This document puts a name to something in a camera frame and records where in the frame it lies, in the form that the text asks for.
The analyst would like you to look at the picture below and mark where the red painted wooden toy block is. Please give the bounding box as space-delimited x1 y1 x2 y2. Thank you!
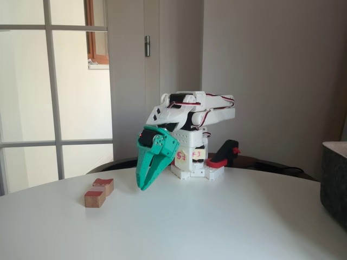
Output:
84 178 115 209

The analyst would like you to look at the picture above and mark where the dark grey felt container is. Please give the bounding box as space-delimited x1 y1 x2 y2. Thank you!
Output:
319 141 347 231

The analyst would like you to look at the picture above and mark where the yellow paper label F5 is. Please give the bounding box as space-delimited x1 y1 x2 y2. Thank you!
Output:
175 148 188 166

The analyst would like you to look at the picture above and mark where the dark brown curved chair back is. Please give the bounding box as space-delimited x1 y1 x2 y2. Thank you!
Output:
86 153 318 182

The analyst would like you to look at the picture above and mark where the yellow paper label F3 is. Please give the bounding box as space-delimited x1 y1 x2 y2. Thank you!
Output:
191 147 206 160

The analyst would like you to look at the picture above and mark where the black red table clamp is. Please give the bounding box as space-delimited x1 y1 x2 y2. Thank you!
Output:
205 139 242 169

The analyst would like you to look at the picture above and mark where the white glazed door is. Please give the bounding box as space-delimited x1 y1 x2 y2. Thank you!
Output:
0 0 114 196

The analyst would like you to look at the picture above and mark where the brown wooden window frame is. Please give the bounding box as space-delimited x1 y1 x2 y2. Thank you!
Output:
85 0 110 70

